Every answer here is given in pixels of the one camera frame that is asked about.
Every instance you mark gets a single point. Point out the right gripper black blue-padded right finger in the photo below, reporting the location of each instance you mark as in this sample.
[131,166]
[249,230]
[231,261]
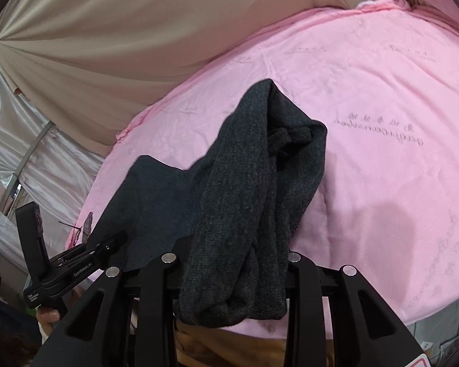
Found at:
[365,330]

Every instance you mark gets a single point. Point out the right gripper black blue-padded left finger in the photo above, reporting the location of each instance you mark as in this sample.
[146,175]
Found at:
[124,319]

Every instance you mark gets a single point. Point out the dark grey knit pants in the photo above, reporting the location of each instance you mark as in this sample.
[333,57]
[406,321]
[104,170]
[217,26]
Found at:
[240,203]

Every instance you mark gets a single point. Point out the person's left hand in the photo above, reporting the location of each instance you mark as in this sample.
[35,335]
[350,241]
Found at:
[47,318]

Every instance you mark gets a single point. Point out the white satin curtain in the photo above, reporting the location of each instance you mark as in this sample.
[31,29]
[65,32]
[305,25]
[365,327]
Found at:
[55,171]

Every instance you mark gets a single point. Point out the beige upholstered headboard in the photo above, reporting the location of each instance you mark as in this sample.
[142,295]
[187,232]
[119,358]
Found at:
[92,65]

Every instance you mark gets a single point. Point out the pink bed sheet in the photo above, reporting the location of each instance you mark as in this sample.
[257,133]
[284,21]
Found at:
[384,79]

